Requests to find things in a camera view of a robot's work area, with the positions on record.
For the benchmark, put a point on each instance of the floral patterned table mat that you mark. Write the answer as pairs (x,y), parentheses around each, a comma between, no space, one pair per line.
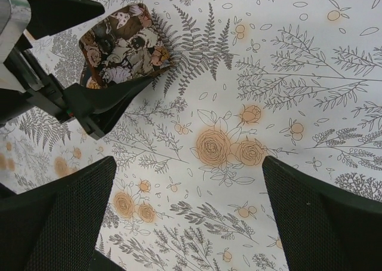
(299,80)

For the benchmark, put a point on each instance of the cat print brown tie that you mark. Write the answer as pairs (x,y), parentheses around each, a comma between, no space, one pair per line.
(124,46)

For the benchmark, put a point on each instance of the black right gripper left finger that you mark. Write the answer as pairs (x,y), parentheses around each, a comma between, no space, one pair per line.
(55,226)

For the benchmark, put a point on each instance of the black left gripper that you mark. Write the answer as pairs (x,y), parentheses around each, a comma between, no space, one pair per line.
(25,84)

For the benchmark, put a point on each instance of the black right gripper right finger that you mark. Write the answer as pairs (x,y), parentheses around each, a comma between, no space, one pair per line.
(322,227)

